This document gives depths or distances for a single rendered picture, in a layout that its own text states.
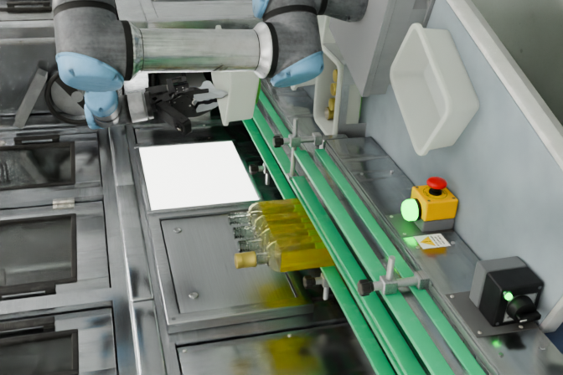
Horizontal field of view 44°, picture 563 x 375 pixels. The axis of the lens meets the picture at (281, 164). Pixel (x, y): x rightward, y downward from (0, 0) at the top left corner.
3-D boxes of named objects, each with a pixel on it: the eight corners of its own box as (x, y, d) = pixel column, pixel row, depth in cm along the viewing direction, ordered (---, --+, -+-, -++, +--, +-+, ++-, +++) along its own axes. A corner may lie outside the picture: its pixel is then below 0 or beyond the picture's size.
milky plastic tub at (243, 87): (249, 19, 177) (215, 20, 175) (267, 78, 163) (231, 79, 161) (240, 71, 190) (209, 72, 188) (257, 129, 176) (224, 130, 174)
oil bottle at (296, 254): (349, 249, 163) (261, 260, 158) (352, 230, 160) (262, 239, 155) (358, 264, 158) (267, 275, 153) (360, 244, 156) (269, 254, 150)
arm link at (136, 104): (128, 107, 173) (134, 130, 179) (146, 104, 174) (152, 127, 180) (126, 88, 178) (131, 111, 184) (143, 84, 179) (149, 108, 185)
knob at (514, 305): (527, 315, 114) (539, 328, 111) (503, 318, 113) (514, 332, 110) (533, 293, 112) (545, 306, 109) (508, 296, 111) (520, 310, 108)
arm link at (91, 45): (326, 4, 144) (54, -2, 123) (337, 73, 142) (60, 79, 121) (304, 26, 155) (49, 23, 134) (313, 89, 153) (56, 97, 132)
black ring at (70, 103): (110, 118, 247) (48, 121, 242) (105, 61, 237) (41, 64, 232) (111, 123, 243) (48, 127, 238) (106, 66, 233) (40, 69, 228)
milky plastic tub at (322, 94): (341, 116, 198) (312, 118, 196) (348, 41, 188) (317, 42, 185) (363, 142, 183) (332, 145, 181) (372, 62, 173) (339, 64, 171)
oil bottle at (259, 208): (326, 213, 178) (245, 221, 172) (327, 193, 175) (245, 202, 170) (333, 223, 173) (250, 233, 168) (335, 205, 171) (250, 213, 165)
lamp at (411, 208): (410, 213, 142) (397, 214, 141) (413, 194, 140) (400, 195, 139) (420, 224, 138) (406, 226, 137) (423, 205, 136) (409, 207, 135)
